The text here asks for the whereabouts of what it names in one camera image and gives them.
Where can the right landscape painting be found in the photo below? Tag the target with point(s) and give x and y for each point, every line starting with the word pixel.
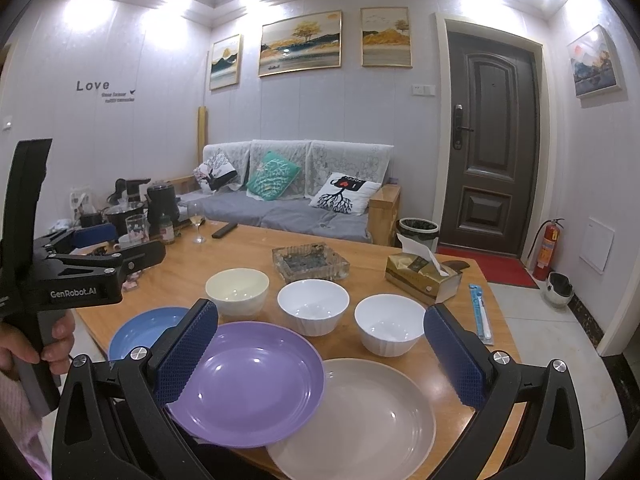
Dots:
pixel 385 37

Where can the grey sofa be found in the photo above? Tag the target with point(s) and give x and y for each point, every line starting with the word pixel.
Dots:
pixel 291 211

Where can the white tree cushion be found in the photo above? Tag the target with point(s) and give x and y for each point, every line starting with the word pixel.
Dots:
pixel 344 194

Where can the black remote control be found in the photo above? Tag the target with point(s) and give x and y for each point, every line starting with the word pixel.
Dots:
pixel 224 231

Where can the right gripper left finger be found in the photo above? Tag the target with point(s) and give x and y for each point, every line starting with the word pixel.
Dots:
pixel 112 422

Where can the side wall painting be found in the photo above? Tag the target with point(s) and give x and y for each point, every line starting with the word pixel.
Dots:
pixel 594 64

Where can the wall light switch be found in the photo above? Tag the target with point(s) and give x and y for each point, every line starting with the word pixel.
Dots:
pixel 423 90

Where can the clear drinking glass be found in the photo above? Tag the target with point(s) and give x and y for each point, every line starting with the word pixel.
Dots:
pixel 137 230

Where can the teal cushion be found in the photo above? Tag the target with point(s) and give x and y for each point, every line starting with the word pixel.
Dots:
pixel 273 176

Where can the blue plate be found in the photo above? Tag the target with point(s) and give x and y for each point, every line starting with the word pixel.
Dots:
pixel 143 330

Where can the cream bowl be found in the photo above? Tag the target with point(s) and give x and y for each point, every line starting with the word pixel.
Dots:
pixel 239 292

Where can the dark brown door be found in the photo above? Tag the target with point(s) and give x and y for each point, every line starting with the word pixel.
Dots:
pixel 494 145

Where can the white bowl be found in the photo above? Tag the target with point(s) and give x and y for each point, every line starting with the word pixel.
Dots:
pixel 389 325
pixel 313 308

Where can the purple plate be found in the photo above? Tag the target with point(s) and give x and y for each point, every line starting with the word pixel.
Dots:
pixel 257 384

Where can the beige plate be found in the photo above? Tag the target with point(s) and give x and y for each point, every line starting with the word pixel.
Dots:
pixel 373 423

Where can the white wall panel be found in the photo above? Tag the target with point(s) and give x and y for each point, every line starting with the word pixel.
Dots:
pixel 596 246

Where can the wine glass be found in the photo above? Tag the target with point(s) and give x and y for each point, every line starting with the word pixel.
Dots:
pixel 197 218

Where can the red doormat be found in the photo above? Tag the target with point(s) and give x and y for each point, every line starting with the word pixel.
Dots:
pixel 496 268

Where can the red fire extinguisher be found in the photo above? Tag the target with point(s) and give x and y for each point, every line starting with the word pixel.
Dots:
pixel 543 248

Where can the left small painting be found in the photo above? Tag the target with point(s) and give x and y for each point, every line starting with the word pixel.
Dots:
pixel 225 61

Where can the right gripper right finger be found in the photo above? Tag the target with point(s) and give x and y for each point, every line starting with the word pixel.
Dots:
pixel 549 440

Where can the large landscape painting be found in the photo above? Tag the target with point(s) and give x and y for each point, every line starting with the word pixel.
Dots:
pixel 307 42

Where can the blue packaged toothbrush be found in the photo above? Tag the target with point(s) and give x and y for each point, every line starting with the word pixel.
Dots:
pixel 483 328

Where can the glass ashtray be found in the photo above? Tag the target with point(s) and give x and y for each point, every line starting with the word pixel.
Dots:
pixel 314 261

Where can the floral cushion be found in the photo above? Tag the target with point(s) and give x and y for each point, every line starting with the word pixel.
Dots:
pixel 214 173

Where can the metal helmet on floor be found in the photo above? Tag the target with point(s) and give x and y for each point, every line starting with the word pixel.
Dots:
pixel 558 290

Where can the grey trash bin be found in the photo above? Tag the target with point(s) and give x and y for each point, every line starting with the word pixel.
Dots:
pixel 420 230

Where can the black kettle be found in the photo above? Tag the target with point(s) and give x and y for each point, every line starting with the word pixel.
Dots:
pixel 162 205

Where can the gold tissue box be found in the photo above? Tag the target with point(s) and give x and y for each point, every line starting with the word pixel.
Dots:
pixel 416 270

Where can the love wall decal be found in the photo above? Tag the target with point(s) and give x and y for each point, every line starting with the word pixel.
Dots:
pixel 104 91

